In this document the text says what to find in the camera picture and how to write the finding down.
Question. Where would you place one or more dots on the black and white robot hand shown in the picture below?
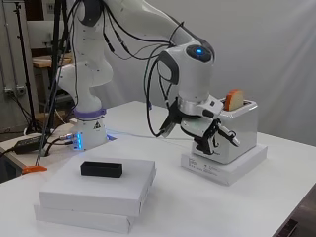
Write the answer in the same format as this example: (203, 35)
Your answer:
(197, 126)

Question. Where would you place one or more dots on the bread slice with brown crust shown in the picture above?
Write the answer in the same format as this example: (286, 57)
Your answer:
(234, 99)

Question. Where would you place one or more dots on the white seven-joint robot arm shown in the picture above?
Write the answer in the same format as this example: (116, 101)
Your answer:
(89, 65)

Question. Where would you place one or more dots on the steel toaster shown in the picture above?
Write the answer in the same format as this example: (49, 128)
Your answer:
(240, 131)

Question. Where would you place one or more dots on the white flat box with print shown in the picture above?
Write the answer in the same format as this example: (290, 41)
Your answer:
(227, 173)

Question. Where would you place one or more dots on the white hanging sheet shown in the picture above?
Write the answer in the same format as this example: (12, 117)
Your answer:
(263, 49)

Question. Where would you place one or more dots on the black block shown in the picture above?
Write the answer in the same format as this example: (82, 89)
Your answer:
(101, 169)

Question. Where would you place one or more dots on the wooden desk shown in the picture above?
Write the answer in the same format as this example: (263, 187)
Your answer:
(49, 61)

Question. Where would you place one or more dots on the orange clamp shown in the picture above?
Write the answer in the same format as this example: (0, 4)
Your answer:
(33, 169)

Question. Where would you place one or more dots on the black power adapter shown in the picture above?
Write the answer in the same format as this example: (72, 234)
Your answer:
(28, 144)

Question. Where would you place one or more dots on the black camera stand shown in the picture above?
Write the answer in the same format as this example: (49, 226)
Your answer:
(54, 65)

